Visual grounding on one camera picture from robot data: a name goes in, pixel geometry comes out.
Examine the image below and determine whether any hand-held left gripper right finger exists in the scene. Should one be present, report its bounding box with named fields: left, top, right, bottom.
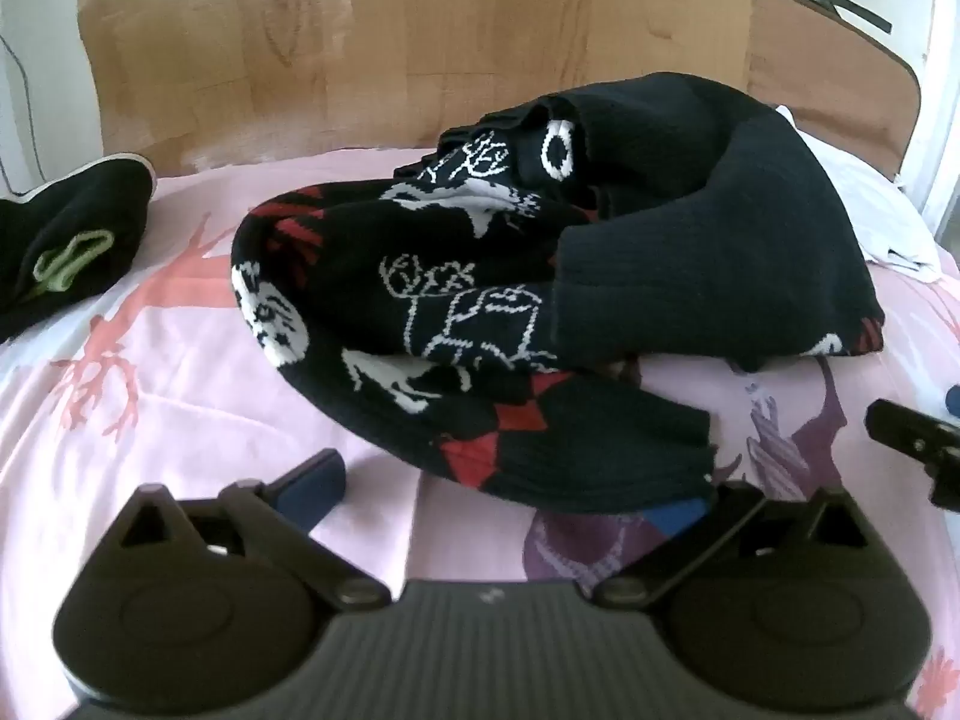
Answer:
left=598, top=481, right=875, bottom=611

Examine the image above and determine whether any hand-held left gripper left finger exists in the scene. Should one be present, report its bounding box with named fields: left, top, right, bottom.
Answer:
left=118, top=448, right=392, bottom=611

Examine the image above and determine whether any black patterned knit sweater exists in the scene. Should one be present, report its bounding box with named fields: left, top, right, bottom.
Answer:
left=229, top=72, right=886, bottom=517

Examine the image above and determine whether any pink printed bed sheet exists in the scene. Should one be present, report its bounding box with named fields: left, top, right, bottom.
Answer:
left=0, top=142, right=960, bottom=720

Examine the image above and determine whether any white cloth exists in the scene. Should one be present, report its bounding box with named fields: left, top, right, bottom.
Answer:
left=776, top=105, right=943, bottom=283

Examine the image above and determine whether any wooden board with rounded corner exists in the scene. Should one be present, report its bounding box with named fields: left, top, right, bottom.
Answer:
left=752, top=0, right=925, bottom=182

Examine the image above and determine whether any black garment with green trim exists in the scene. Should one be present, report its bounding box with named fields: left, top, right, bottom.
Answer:
left=0, top=154, right=157, bottom=344

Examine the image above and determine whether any wooden headboard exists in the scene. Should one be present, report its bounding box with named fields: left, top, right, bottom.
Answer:
left=75, top=0, right=760, bottom=175

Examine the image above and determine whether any grey cable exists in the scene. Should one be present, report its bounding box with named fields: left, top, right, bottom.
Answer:
left=0, top=34, right=47, bottom=197

